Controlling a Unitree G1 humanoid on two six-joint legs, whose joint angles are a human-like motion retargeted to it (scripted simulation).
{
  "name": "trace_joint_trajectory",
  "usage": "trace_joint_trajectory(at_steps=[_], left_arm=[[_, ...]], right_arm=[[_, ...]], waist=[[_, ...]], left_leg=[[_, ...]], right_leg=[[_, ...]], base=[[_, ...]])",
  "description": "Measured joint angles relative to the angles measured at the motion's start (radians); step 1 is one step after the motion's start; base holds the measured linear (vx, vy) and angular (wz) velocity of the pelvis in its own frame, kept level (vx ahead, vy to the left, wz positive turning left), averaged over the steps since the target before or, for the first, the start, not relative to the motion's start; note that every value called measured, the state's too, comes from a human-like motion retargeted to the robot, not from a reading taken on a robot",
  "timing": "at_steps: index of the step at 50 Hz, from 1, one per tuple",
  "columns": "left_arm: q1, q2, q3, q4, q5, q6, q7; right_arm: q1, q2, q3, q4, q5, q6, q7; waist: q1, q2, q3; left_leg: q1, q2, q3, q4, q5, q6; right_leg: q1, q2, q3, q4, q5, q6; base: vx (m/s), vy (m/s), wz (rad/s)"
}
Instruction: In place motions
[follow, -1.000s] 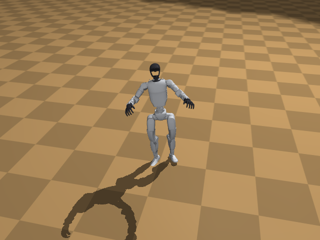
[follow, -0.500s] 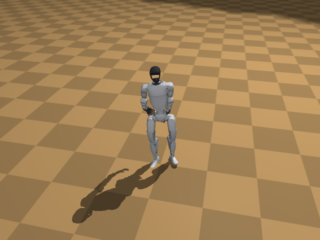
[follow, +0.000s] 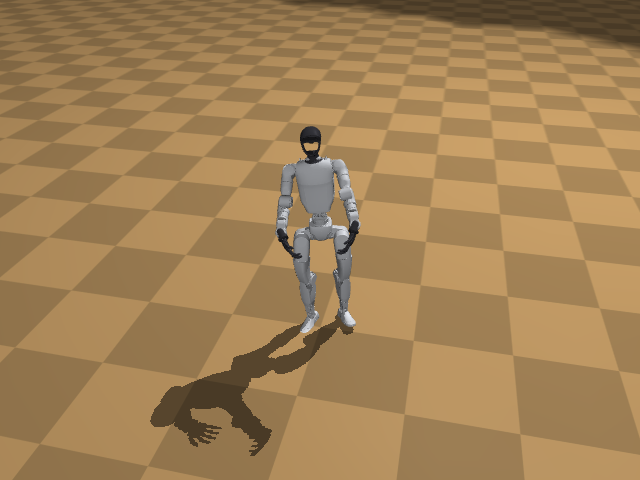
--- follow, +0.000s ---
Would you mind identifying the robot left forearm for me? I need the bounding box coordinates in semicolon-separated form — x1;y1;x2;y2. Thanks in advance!
343;187;361;230

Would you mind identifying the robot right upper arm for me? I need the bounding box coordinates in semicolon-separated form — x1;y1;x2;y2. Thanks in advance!
280;163;297;208

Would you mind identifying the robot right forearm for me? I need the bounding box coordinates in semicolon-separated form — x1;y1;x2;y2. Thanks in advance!
275;196;290;238

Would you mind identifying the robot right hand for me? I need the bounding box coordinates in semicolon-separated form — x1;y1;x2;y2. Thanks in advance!
277;228;302;259

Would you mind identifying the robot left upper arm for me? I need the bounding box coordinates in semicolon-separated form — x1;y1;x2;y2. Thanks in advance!
331;159;352;201

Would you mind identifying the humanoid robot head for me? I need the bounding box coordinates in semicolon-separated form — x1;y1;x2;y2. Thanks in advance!
300;126;322;164

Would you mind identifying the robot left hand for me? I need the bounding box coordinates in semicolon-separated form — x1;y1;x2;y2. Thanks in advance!
337;221;359;255

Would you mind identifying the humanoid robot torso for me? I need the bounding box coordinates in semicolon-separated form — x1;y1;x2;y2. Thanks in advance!
295;156;335;241

